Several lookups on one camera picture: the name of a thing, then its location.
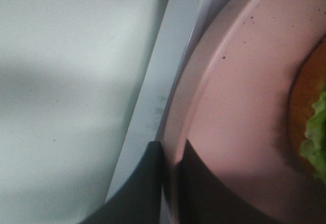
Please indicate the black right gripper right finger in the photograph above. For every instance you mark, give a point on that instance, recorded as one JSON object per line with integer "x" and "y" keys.
{"x": 203, "y": 198}

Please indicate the white microwave oven body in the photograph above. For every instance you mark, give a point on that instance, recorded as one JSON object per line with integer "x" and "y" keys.
{"x": 182, "y": 26}

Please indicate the pink speckled plate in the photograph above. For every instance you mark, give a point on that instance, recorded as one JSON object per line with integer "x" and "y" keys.
{"x": 231, "y": 104}

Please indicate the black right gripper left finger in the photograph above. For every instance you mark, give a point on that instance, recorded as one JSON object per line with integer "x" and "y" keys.
{"x": 139, "y": 199}

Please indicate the burger with lettuce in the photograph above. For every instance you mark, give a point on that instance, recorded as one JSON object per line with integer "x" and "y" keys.
{"x": 306, "y": 115}

